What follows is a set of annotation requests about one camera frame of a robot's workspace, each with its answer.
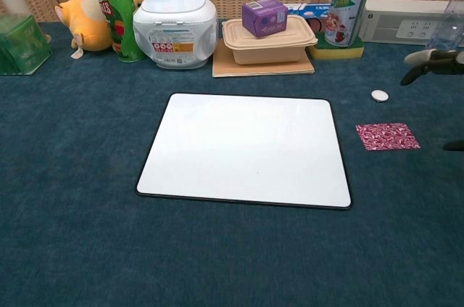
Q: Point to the orange plush toy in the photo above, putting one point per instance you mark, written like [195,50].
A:
[90,27]

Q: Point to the green transparent tea box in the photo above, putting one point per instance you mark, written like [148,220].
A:
[20,45]

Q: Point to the yellow green sponge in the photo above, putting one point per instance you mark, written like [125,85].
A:
[337,52]

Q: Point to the brown cardboard sheet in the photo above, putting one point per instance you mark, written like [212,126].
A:
[224,65]

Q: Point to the white power strip box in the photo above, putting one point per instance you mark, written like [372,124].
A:
[391,20]

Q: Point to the red patterned card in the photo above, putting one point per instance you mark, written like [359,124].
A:
[388,136]

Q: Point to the white can strawberry print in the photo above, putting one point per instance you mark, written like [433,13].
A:
[344,13]

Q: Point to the clear plastic water bottle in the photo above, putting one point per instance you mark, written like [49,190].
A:
[453,20]

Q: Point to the purple carton box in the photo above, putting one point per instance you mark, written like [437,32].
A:
[264,16]

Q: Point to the blue white toothpaste box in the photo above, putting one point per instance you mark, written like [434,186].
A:
[311,11]

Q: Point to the small white round cap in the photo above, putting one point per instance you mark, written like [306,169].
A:
[379,96]

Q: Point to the beige lunch box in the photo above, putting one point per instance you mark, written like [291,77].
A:
[268,49]

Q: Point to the green Pringles can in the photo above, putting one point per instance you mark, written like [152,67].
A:
[119,13]

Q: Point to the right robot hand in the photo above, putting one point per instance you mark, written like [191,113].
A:
[442,62]

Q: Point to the cardboard tube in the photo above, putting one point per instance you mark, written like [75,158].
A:
[12,0]

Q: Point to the white wet wipes container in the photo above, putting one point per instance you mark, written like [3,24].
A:
[174,27]

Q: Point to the white board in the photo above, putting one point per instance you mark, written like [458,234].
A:
[243,151]

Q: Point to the teal table cloth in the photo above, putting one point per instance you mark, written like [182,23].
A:
[72,176]

